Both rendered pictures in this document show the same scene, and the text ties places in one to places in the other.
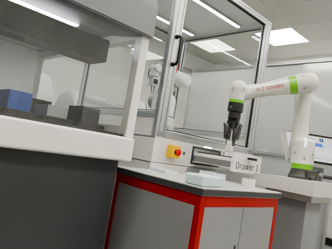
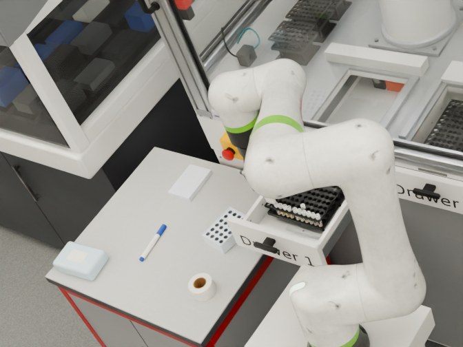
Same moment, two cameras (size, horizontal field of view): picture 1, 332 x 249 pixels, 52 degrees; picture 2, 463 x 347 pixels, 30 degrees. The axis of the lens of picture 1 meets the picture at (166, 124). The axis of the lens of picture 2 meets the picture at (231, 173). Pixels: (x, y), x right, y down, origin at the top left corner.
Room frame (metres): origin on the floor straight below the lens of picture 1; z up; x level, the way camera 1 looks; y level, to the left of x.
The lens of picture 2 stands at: (2.08, -2.06, 2.56)
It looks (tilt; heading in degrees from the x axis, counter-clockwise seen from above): 42 degrees down; 94
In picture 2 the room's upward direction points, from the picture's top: 24 degrees counter-clockwise
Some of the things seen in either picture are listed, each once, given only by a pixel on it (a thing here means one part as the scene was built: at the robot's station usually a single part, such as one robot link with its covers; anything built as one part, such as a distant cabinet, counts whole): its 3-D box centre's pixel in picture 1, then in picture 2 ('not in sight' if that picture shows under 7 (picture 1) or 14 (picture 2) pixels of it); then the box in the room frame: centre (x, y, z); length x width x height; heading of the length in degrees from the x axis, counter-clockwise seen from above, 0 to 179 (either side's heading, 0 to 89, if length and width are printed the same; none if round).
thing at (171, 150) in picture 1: (173, 151); (234, 146); (1.99, -0.07, 0.88); 0.07 x 0.05 x 0.07; 133
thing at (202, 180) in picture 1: (204, 179); (80, 260); (1.43, -0.19, 0.78); 0.15 x 0.10 x 0.04; 138
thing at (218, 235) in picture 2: (212, 175); (227, 230); (1.88, -0.29, 0.78); 0.12 x 0.08 x 0.04; 32
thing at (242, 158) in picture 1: (246, 163); (276, 244); (2.01, -0.50, 0.87); 0.29 x 0.02 x 0.11; 133
